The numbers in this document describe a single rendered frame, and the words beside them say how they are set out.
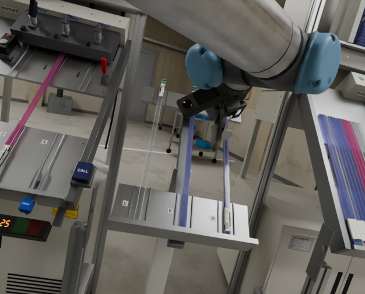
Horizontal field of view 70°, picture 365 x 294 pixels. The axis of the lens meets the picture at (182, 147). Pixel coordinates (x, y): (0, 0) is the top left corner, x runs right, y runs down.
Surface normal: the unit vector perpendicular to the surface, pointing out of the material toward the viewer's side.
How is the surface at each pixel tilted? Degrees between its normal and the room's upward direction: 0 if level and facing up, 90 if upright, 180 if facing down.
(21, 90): 90
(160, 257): 90
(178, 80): 90
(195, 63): 121
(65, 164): 43
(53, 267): 90
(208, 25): 143
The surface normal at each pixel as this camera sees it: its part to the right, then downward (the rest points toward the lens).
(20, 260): 0.08, 0.21
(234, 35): 0.25, 0.87
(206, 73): -0.75, 0.46
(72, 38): 0.22, -0.57
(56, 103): 0.40, 0.26
